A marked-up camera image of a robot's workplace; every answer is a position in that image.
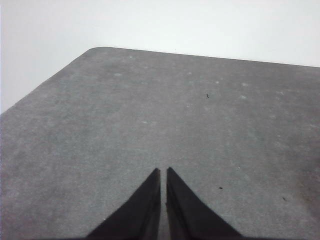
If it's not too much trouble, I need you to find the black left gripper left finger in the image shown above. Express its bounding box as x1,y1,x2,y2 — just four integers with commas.
86,167,162,240

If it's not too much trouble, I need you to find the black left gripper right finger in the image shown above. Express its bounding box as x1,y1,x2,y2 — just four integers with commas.
165,166,247,240

